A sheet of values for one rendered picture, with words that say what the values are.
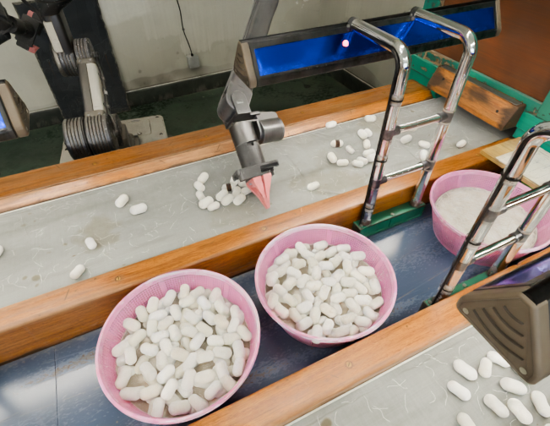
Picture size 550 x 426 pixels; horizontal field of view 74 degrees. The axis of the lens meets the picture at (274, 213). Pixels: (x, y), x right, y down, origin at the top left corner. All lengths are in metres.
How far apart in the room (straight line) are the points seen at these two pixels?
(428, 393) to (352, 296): 0.20
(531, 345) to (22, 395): 0.75
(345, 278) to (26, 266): 0.64
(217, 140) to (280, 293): 0.52
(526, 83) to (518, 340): 0.96
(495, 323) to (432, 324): 0.35
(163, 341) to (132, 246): 0.24
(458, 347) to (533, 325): 0.41
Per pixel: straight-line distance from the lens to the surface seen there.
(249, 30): 1.01
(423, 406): 0.66
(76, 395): 0.78
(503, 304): 0.34
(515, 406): 0.70
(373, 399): 0.65
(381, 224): 0.92
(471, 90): 1.27
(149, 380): 0.68
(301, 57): 0.72
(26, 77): 2.91
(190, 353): 0.67
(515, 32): 1.25
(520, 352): 0.36
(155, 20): 2.88
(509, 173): 0.57
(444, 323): 0.71
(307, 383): 0.61
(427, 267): 0.90
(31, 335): 0.81
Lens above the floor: 1.34
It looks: 44 degrees down
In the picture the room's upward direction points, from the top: straight up
